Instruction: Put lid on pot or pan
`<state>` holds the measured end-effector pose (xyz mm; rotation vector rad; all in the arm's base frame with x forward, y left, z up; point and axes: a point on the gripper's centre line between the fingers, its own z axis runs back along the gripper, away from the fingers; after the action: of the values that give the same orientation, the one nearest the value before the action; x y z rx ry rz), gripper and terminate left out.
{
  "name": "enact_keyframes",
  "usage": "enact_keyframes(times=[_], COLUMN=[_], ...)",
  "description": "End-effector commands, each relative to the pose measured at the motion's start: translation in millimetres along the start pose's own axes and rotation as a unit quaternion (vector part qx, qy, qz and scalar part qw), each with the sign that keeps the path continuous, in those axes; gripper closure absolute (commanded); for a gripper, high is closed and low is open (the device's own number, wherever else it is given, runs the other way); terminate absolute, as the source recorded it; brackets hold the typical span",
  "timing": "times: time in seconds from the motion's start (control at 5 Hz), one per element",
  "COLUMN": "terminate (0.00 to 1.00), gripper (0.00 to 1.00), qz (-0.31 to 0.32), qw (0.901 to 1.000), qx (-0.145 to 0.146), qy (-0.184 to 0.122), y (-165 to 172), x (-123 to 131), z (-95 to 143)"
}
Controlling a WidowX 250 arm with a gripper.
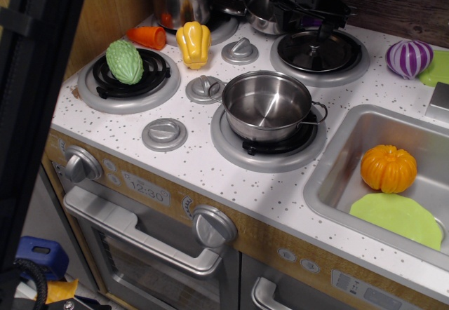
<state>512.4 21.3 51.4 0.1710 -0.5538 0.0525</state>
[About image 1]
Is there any orange carrot toy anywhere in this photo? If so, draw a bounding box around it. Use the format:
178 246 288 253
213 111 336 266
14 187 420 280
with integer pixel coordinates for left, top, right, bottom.
126 26 166 50

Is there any green bitter gourd toy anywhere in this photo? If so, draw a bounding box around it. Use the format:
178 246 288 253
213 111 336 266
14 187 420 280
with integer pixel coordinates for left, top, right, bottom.
105 40 144 85

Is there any orange pumpkin toy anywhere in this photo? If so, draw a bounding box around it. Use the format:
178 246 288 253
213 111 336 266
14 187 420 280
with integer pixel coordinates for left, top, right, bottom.
360 144 417 194

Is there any blue clamp object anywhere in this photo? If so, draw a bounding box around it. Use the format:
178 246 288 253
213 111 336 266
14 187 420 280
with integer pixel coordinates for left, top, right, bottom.
15 236 69 281

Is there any small steel lid at back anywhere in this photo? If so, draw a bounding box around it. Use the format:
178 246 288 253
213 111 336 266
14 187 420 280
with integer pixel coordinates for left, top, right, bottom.
215 0 246 17

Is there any silver stove knob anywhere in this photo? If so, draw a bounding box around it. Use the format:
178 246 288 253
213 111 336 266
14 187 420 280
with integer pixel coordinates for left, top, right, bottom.
221 37 259 65
185 75 226 105
142 118 188 152

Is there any silver oven door handle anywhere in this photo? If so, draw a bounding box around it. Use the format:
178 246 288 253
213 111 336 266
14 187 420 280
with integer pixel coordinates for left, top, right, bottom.
63 187 222 279

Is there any black braided cable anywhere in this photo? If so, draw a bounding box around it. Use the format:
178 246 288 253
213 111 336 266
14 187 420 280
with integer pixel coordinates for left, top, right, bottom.
0 257 48 310

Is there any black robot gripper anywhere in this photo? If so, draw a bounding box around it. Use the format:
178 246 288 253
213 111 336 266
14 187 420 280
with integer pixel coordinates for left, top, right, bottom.
272 0 351 43

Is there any shiny steel pot lid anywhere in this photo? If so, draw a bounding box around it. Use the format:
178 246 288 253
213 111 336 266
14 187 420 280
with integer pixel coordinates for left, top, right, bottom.
277 31 361 73

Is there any left back burner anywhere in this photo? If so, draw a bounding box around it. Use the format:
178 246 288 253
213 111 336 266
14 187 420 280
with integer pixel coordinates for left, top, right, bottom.
147 11 239 46

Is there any green plate in sink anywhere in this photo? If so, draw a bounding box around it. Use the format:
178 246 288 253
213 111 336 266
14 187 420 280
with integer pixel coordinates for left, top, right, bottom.
349 193 443 250

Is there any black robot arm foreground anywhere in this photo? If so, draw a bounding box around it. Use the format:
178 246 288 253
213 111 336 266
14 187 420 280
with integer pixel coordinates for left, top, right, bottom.
1 0 84 273

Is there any steel pot on front burner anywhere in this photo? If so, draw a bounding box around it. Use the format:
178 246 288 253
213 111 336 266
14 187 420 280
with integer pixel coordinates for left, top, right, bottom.
203 70 328 143

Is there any steel pan at back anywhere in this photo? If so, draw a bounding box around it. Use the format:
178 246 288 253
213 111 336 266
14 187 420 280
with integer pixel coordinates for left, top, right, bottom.
243 0 287 35

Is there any purple white onion toy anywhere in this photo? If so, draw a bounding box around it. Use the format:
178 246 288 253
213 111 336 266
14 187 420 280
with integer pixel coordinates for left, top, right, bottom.
385 40 434 80

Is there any oven clock display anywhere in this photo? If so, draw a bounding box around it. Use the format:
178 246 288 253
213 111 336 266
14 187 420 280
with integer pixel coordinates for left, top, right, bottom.
121 170 171 207

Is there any oven dial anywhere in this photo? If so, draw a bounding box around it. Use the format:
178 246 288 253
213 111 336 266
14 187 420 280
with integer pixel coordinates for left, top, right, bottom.
192 204 238 248
65 145 103 184

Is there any silver sink basin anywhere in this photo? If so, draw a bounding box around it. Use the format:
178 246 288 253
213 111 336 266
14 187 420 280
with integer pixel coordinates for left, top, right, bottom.
304 105 448 269

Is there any silver stove knob middle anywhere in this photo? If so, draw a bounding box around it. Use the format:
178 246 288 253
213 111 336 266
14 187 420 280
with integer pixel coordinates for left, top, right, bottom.
185 75 226 105

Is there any green plate behind onion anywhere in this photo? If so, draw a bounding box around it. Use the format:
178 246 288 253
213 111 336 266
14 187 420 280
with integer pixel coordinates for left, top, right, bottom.
418 50 449 87

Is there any right front burner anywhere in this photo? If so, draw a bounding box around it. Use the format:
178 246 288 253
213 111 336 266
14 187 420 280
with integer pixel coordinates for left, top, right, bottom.
210 106 327 173

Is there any silver faucet base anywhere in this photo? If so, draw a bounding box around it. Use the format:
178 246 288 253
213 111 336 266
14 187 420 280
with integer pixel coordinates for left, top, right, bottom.
425 82 449 123

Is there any burner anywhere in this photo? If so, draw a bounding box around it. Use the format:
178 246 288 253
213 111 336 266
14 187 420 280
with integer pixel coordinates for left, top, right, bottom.
77 48 180 114
210 106 327 173
270 27 370 88
147 11 239 46

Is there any right oven dial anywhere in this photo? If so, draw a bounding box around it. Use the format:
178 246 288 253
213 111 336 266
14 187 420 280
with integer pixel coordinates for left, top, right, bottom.
192 204 238 248

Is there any right back burner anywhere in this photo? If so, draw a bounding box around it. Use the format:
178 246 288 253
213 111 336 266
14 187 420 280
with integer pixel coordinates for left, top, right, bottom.
270 27 370 88

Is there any silver stove knob back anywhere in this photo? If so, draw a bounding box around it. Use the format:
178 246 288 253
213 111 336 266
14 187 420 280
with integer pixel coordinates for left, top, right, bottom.
221 37 259 65

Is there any silver stove knob front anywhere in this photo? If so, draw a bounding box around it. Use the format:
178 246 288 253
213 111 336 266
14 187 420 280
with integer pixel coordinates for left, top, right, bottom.
142 118 188 152

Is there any left front burner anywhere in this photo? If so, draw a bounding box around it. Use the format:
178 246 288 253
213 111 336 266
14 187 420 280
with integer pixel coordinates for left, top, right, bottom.
77 48 180 114

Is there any yellow bell pepper toy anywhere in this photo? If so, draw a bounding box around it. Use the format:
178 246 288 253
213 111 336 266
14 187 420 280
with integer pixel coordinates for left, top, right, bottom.
176 21 212 70

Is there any left oven dial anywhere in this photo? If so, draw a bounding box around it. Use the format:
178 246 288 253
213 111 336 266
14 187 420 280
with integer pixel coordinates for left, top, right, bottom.
65 145 103 184

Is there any yellow tape piece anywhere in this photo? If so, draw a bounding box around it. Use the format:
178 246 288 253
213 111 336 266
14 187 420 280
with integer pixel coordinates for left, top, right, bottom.
46 279 79 304

